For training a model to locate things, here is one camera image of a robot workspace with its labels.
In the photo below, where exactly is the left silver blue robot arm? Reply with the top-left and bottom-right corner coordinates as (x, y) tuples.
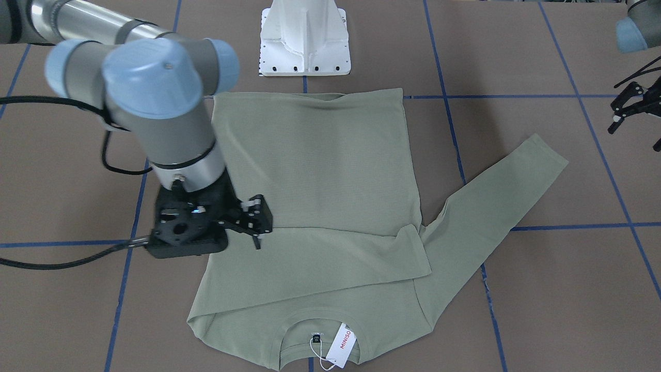
(608, 1), (660, 134)

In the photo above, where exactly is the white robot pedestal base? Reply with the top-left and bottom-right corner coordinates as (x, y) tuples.
(258, 1), (352, 77)

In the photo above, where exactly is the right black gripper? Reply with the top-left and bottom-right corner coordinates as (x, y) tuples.
(145, 170), (273, 259)

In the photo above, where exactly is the green long-sleeve shirt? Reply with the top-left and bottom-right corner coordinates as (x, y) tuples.
(187, 88), (568, 370)

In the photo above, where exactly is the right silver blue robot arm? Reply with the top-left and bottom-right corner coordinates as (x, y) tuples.
(2, 1), (273, 270)

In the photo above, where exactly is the white Miniso hang tag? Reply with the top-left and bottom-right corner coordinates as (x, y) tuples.
(323, 323), (357, 369)

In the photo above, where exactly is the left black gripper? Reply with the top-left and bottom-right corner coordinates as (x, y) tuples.
(608, 78), (660, 134)

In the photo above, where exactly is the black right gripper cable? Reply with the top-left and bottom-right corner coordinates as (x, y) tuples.
(0, 96), (155, 271)

